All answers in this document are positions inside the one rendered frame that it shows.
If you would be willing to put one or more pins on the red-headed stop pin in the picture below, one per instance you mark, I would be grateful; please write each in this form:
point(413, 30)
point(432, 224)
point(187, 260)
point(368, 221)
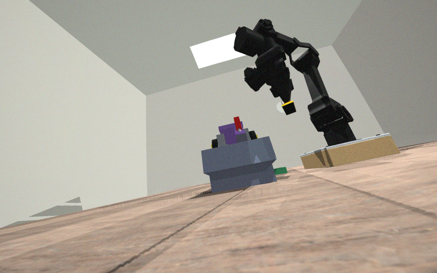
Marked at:
point(237, 124)

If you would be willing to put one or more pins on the green tray rim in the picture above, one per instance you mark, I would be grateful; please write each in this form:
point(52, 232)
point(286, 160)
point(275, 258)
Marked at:
point(280, 170)

